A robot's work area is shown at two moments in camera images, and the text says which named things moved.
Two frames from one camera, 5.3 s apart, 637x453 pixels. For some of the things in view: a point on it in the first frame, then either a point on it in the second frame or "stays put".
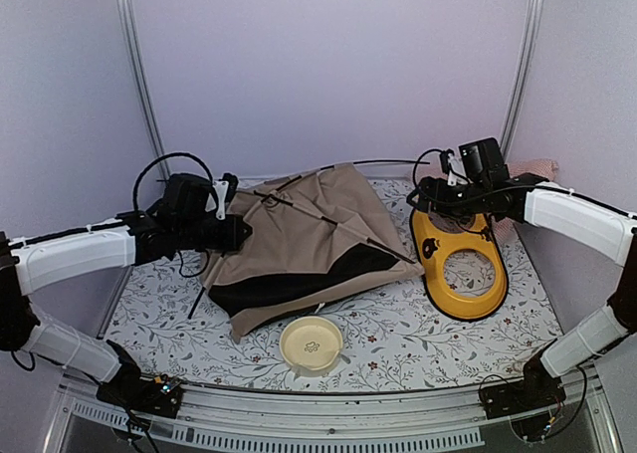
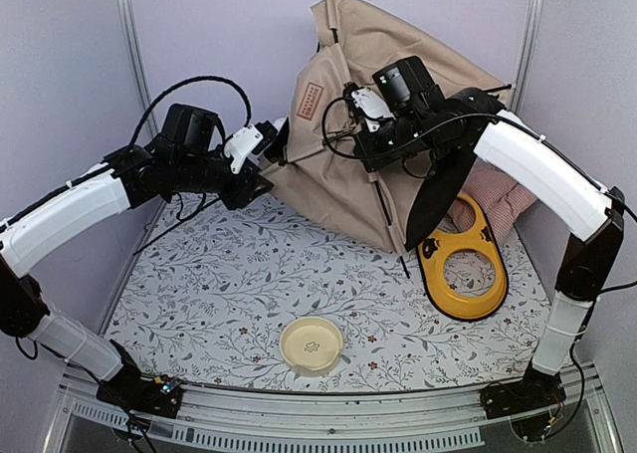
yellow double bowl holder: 434,246 stays put
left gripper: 234,238 → 242,193
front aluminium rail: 447,420 stays put
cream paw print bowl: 312,342 stays put
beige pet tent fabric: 317,238 → 354,39
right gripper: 426,187 → 364,146
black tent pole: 325,219 → 388,220
